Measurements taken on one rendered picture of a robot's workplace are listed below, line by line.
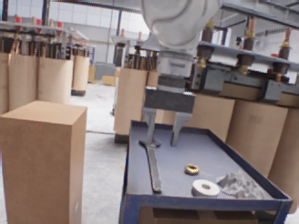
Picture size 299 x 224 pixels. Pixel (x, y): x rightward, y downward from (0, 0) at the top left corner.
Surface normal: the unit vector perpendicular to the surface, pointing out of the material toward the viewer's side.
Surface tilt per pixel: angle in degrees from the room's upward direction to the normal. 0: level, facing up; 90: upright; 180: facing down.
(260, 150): 90
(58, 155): 90
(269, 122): 90
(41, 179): 90
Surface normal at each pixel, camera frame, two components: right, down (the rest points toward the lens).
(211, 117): 0.13, 0.23
